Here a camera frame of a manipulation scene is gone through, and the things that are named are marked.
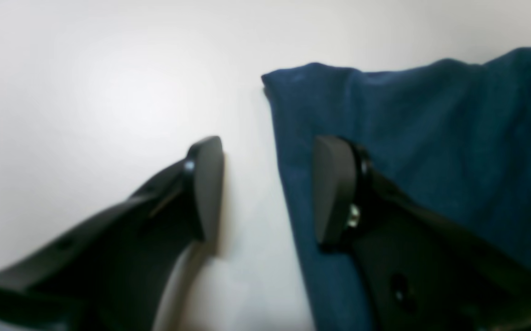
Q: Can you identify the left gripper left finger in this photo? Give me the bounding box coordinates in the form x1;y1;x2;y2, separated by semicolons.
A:
0;136;225;331

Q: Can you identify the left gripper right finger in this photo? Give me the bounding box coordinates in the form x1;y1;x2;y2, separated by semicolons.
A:
312;135;531;331

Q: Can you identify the dark blue T-shirt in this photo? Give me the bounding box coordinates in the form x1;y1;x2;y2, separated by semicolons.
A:
261;47;531;331

